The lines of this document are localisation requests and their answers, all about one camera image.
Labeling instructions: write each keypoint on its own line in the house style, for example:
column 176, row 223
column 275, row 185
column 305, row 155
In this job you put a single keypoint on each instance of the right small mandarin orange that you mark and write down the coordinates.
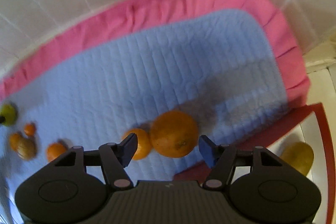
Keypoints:
column 144, row 146

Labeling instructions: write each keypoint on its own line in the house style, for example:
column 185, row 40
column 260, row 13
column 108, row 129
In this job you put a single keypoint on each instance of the light blue quilted mat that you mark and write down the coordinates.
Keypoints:
column 219, row 68

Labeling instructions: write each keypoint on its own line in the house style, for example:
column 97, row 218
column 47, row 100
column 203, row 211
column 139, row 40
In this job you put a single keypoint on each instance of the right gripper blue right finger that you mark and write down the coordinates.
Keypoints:
column 209, row 151

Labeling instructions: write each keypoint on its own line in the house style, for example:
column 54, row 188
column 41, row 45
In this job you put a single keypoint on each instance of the large right orange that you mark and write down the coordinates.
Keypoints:
column 174, row 134

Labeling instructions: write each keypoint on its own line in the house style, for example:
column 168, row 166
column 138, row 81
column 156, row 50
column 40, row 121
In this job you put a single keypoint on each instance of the middle mandarin orange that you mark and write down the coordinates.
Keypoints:
column 54, row 150

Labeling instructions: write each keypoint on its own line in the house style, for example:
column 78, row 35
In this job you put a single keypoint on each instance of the tiny orange kumquat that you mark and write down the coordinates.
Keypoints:
column 30, row 129

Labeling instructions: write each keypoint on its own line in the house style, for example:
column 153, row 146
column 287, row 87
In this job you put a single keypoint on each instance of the left mandarin orange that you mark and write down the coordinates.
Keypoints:
column 14, row 140

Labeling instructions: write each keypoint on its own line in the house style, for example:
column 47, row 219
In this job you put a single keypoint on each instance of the kiwi with yellow sticker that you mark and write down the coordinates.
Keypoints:
column 300, row 156

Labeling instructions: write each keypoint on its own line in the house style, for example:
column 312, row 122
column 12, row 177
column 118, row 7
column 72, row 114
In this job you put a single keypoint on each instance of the back left green apple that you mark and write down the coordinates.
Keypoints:
column 8, row 115

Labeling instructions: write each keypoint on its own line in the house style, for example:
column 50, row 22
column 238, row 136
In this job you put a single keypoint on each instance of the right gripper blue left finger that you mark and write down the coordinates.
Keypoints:
column 129, row 147

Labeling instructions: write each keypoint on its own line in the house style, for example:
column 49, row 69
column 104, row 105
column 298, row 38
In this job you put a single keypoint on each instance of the pink ruffled cloth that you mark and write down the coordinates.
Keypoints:
column 130, row 16

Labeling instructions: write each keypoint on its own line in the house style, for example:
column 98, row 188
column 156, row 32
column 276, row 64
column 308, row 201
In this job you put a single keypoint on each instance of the striped tan pepino melon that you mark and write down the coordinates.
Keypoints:
column 26, row 149

